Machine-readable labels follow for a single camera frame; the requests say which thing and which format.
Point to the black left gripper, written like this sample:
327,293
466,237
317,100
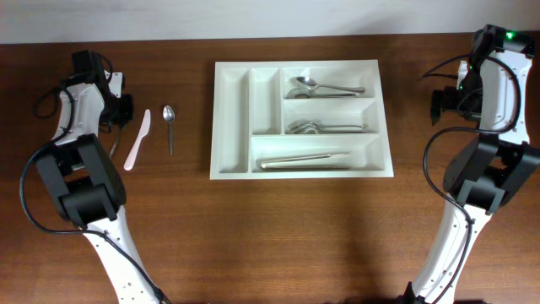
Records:
128,114

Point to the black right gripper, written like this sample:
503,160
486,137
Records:
447,103

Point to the metal tongs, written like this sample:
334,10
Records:
327,161

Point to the large metal spoon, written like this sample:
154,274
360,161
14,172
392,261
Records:
310,84
299,93

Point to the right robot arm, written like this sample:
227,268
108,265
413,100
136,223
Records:
485,175

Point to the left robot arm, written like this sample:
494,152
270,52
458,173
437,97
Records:
85,187

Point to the pink plastic knife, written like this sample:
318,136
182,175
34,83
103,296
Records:
143,132

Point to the metal fork in tray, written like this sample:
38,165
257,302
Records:
294,124
312,130

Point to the white plastic cutlery tray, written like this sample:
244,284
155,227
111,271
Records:
251,115

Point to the small teaspoon dark handle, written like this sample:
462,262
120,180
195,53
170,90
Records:
169,116

